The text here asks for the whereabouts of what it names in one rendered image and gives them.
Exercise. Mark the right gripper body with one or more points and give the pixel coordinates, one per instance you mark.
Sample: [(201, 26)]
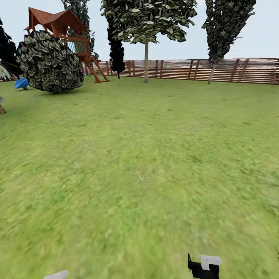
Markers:
[(198, 272)]

